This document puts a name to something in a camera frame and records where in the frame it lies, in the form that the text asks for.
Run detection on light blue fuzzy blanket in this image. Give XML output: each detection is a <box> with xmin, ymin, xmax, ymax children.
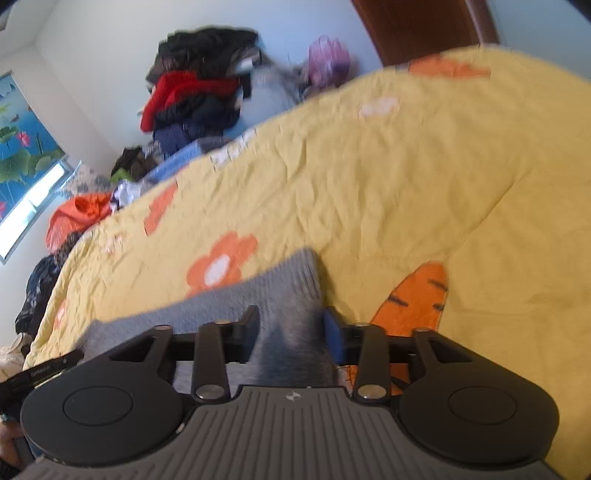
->
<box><xmin>141</xmin><ymin>137</ymin><xmax>229</xmax><ymax>186</ymax></box>

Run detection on yellow carrot print quilt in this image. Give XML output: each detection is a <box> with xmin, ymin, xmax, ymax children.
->
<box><xmin>25</xmin><ymin>47</ymin><xmax>590</xmax><ymax>479</ymax></box>

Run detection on grey sweater with navy sleeves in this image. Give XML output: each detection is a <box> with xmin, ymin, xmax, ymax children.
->
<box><xmin>76</xmin><ymin>248</ymin><xmax>338</xmax><ymax>393</ymax></box>

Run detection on pile of dark clothes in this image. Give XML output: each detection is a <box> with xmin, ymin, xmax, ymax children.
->
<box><xmin>139</xmin><ymin>26</ymin><xmax>260</xmax><ymax>156</ymax></box>

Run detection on lotus print window blind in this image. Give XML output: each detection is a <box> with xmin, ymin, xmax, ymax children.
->
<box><xmin>0</xmin><ymin>74</ymin><xmax>65</xmax><ymax>219</ymax></box>

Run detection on dark clothes beside bed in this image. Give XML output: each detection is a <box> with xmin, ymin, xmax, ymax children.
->
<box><xmin>15</xmin><ymin>232</ymin><xmax>82</xmax><ymax>338</ymax></box>

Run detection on brown wooden door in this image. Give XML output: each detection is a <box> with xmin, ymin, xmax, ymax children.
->
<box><xmin>353</xmin><ymin>0</ymin><xmax>499</xmax><ymax>66</ymax></box>

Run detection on white crumpled cloth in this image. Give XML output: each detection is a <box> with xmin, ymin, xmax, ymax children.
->
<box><xmin>109</xmin><ymin>180</ymin><xmax>152</xmax><ymax>213</ymax></box>

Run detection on pink plastic bag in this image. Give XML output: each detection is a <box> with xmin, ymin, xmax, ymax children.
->
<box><xmin>308</xmin><ymin>35</ymin><xmax>352</xmax><ymax>89</ymax></box>

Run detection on beige jacket on floor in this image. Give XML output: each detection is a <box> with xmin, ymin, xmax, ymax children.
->
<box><xmin>0</xmin><ymin>332</ymin><xmax>32</xmax><ymax>382</ymax></box>

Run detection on orange plastic bag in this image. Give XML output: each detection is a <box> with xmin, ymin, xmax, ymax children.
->
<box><xmin>45</xmin><ymin>192</ymin><xmax>111</xmax><ymax>253</ymax></box>

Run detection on red garment on pile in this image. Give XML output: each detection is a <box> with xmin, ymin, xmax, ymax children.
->
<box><xmin>139</xmin><ymin>70</ymin><xmax>239</xmax><ymax>133</ymax></box>

